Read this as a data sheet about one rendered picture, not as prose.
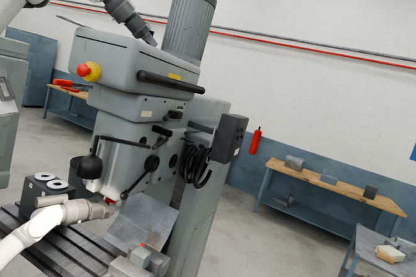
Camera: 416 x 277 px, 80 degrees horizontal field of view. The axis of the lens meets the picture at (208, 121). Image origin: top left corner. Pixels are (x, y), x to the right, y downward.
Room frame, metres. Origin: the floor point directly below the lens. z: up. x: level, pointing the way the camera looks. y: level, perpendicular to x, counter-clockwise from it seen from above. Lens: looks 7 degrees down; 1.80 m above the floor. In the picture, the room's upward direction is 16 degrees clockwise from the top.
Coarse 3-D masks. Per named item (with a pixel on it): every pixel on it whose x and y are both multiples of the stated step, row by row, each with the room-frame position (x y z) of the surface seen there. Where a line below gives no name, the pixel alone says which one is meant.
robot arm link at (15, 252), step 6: (6, 240) 0.68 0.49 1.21; (12, 240) 0.68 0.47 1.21; (0, 246) 0.66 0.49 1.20; (6, 246) 0.66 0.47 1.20; (12, 246) 0.67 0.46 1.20; (18, 246) 0.68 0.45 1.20; (0, 252) 0.65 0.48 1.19; (6, 252) 0.66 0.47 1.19; (12, 252) 0.67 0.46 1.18; (18, 252) 0.68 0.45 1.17; (0, 258) 0.64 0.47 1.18; (6, 258) 0.65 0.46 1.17; (12, 258) 0.67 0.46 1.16; (0, 264) 0.64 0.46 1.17; (6, 264) 0.66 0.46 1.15; (0, 270) 0.64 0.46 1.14
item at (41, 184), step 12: (24, 180) 1.12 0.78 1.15; (36, 180) 1.11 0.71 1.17; (48, 180) 1.13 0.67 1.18; (60, 180) 1.16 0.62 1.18; (24, 192) 1.12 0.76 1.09; (36, 192) 1.08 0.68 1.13; (48, 192) 1.05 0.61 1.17; (60, 192) 1.07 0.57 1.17; (72, 192) 1.13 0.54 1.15; (24, 204) 1.11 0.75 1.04
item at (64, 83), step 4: (56, 80) 0.76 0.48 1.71; (60, 80) 0.76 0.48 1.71; (64, 80) 0.78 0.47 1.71; (68, 80) 0.79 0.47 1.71; (56, 84) 0.75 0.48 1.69; (60, 84) 0.76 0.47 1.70; (64, 84) 0.78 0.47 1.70; (68, 84) 0.79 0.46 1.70; (72, 84) 0.81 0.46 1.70; (76, 84) 0.82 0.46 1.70; (80, 84) 0.84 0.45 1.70; (84, 84) 0.85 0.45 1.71; (92, 88) 0.88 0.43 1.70
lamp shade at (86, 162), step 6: (84, 156) 0.71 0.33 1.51; (90, 156) 0.71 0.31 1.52; (96, 156) 0.72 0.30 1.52; (84, 162) 0.69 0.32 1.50; (90, 162) 0.69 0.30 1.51; (96, 162) 0.70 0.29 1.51; (102, 162) 0.73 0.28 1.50; (78, 168) 0.69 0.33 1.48; (84, 168) 0.69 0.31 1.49; (90, 168) 0.69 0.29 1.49; (96, 168) 0.70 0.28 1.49; (102, 168) 0.72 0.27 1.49; (78, 174) 0.69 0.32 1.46; (84, 174) 0.68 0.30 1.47; (90, 174) 0.69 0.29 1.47; (96, 174) 0.70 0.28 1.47
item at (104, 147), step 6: (102, 144) 0.84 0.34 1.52; (108, 144) 0.85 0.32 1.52; (102, 150) 0.84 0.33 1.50; (108, 150) 0.86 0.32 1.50; (102, 156) 0.84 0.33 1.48; (108, 156) 0.87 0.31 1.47; (102, 174) 0.86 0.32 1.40; (90, 180) 0.85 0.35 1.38; (96, 180) 0.84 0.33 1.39; (102, 180) 0.86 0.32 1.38; (90, 186) 0.84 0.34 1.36; (96, 186) 0.84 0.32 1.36; (102, 186) 0.87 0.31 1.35
